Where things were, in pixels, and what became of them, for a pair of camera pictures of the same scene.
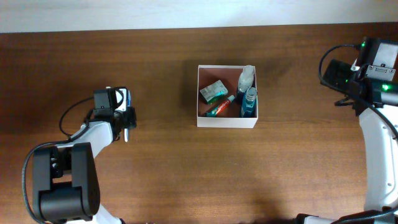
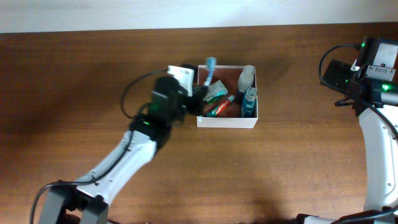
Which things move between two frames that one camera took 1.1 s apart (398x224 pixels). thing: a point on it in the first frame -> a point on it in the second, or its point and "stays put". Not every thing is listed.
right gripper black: (336, 70) stays put
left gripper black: (132, 122) -> (194, 100)
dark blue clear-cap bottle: (245, 81) stays put
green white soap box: (213, 92) stays put
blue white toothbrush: (127, 130) -> (211, 62)
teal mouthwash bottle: (249, 104) stays put
